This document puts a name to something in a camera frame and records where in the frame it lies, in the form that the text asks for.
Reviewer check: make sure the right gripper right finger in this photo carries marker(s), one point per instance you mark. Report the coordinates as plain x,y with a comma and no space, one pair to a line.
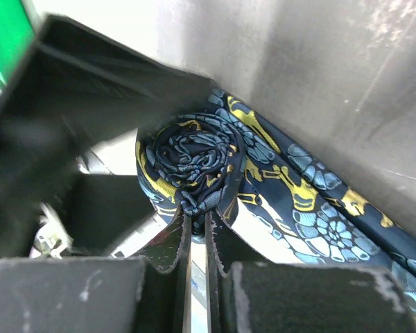
248,293

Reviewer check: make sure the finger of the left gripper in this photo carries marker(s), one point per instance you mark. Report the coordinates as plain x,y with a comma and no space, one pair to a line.
74,88

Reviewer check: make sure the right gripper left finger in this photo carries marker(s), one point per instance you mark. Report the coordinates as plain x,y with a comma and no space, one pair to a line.
150,292

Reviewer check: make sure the blue floral tie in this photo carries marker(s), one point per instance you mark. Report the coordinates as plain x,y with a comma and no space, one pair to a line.
227,154

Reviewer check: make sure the green plastic tray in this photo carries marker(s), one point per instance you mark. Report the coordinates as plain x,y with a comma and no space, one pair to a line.
16,32

